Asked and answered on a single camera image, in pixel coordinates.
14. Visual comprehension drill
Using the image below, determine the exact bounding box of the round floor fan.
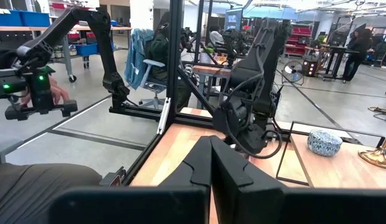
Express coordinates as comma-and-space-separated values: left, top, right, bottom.
281, 60, 305, 85

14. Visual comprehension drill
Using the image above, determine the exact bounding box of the black standing desk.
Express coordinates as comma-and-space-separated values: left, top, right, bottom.
320, 45, 360, 82

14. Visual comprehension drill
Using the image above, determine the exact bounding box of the small wooden desk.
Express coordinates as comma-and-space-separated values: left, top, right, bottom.
192, 63, 233, 110

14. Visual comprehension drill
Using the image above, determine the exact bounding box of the red bin rack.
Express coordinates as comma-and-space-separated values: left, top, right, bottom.
285, 26, 312, 57

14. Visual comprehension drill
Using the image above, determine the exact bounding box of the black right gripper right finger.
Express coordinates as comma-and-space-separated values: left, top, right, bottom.
210, 136, 286, 224

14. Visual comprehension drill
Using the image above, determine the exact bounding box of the person's leg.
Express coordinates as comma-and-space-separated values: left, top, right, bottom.
0, 163, 102, 224

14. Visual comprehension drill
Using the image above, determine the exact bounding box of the gold candlestick holder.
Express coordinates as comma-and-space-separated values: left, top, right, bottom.
358, 127, 386, 170

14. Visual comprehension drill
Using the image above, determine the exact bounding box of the black aluminium table frame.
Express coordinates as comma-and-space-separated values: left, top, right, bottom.
108, 0, 386, 187

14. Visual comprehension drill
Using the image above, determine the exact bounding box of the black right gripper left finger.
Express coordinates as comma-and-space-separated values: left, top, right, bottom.
158, 136, 213, 200

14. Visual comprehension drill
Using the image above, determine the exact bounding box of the blue storage bin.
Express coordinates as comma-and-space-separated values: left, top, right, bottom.
20, 11, 51, 27
0, 8, 23, 27
75, 43, 99, 57

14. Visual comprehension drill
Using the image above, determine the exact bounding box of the blue display screen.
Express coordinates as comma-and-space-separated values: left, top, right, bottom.
224, 8, 243, 31

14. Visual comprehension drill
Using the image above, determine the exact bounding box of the light blue office chair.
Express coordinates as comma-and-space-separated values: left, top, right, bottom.
138, 58, 167, 110

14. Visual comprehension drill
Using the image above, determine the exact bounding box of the person's hand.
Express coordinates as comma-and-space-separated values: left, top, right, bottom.
21, 76, 70, 106

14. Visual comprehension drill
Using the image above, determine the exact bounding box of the blue denim jacket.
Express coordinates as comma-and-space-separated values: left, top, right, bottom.
124, 28, 155, 91

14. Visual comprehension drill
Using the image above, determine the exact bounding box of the silver frame bracket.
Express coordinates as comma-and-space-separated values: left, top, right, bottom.
156, 97, 171, 135

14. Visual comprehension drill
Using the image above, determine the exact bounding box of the blue floral candle tin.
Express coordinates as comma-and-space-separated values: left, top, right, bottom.
307, 129, 343, 157

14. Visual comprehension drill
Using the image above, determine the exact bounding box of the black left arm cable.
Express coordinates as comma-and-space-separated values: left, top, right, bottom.
224, 43, 284, 159

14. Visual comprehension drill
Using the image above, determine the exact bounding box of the wooden shelf with black legs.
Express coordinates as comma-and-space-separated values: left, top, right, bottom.
275, 120, 386, 189

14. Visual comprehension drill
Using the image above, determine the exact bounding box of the person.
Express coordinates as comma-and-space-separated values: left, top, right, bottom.
342, 28, 374, 84
146, 12, 194, 111
210, 25, 225, 47

